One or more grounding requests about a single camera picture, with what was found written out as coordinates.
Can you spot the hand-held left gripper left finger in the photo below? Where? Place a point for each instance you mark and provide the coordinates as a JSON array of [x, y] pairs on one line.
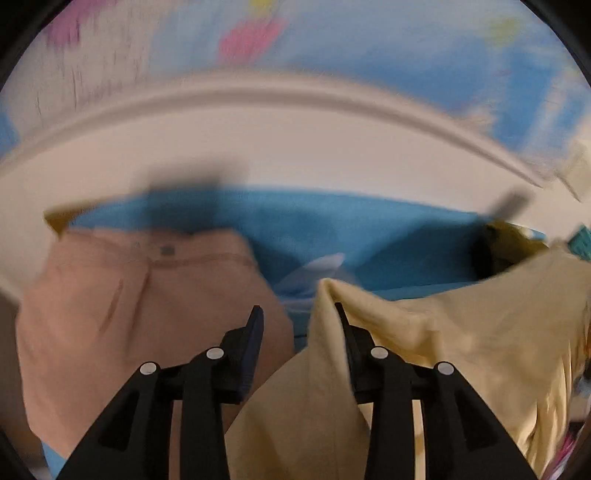
[[251, 353]]

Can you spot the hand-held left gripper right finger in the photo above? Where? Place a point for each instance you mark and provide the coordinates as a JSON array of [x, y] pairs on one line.
[[359, 364]]

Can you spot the pale yellow garment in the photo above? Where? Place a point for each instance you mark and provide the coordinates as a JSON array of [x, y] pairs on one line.
[[461, 332]]

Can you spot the blue blanket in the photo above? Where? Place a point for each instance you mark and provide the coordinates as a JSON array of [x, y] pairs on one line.
[[300, 230]]

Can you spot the pink pants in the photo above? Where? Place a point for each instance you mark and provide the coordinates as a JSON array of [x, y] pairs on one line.
[[115, 323]]

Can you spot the olive green garment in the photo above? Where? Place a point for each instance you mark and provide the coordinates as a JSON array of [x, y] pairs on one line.
[[517, 244]]

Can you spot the wall map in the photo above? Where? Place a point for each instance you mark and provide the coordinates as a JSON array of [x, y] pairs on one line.
[[369, 46]]

